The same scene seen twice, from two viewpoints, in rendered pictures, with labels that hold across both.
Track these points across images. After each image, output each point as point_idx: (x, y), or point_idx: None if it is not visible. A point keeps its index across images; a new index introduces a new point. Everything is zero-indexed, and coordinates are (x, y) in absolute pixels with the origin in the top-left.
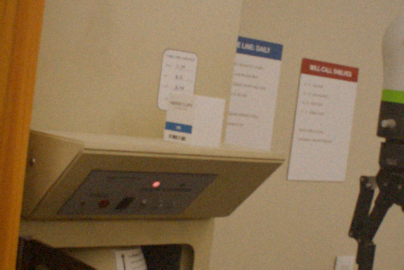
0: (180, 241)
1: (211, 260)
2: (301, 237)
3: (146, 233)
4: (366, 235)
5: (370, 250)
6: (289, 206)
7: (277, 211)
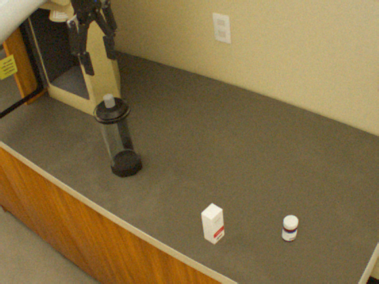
0: (61, 11)
1: (264, 21)
2: (342, 30)
3: (49, 6)
4: (103, 32)
5: (107, 40)
6: (327, 5)
7: (315, 5)
